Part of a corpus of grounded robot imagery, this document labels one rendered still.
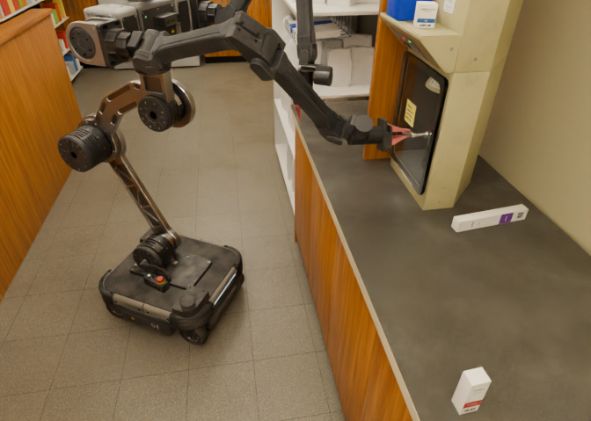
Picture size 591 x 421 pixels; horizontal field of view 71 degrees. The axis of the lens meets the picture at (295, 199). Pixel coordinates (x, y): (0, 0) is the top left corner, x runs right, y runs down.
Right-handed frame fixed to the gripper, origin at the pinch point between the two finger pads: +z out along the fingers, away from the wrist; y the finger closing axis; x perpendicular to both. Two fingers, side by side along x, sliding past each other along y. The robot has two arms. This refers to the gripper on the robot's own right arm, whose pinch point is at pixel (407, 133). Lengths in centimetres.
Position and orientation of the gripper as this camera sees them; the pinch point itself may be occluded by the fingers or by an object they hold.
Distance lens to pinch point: 140.7
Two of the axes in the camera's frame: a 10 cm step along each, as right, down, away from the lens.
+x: -1.4, -3.0, 9.4
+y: -0.4, -9.5, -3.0
